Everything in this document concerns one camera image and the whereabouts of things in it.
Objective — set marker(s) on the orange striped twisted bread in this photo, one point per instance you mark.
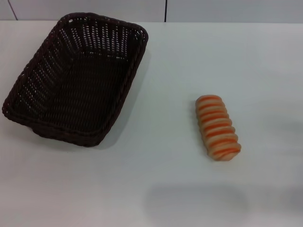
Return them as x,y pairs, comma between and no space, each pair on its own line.
216,127

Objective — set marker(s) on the dark brown woven basket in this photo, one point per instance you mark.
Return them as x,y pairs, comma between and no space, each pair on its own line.
78,94

